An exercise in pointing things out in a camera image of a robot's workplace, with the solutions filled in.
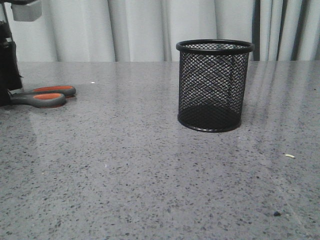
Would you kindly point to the small black crumb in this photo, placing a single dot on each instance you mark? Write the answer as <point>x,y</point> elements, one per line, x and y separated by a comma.
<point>276,214</point>

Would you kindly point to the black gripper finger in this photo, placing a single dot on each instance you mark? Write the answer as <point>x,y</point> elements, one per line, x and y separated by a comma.
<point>10,78</point>

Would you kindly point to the small white crumb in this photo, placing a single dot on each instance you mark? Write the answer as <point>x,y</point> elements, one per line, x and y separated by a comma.
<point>290,156</point>

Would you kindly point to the grey white curtain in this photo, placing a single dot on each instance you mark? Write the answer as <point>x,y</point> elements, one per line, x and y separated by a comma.
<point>148,30</point>

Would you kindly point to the grey orange handled scissors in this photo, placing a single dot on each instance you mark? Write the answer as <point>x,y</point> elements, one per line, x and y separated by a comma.
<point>44,97</point>

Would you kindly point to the black mesh pen bucket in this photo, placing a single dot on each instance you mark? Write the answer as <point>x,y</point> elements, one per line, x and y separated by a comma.
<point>212,80</point>

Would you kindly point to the grey arm gripper body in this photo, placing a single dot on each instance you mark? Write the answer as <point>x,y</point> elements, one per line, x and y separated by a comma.
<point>26,10</point>

